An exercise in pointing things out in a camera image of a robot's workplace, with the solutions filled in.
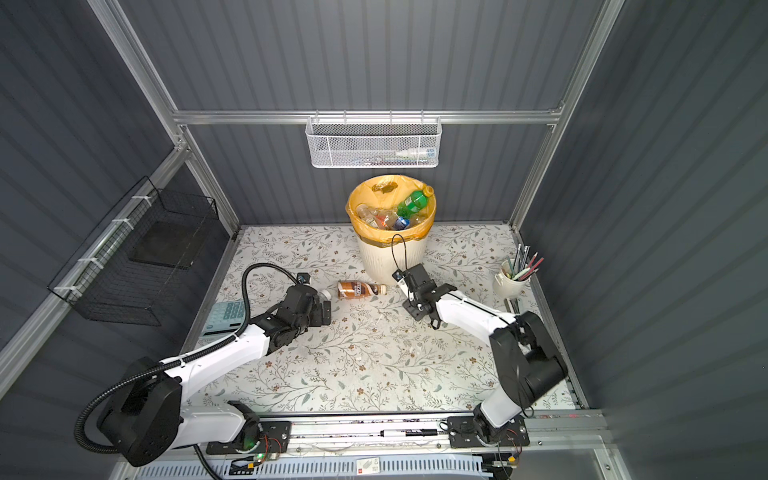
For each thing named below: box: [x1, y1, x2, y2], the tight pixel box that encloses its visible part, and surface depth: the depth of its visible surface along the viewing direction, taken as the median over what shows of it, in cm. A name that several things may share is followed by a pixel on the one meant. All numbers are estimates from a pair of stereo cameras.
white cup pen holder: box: [493, 259, 531, 298], surface depth 96 cm
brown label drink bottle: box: [337, 281, 388, 299], surface depth 98 cm
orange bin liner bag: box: [345, 174, 396, 245], surface depth 96 cm
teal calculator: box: [203, 300, 245, 336], surface depth 95 cm
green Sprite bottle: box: [396, 185, 435, 220], surface depth 94 cm
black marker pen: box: [380, 428, 438, 437], surface depth 75 cm
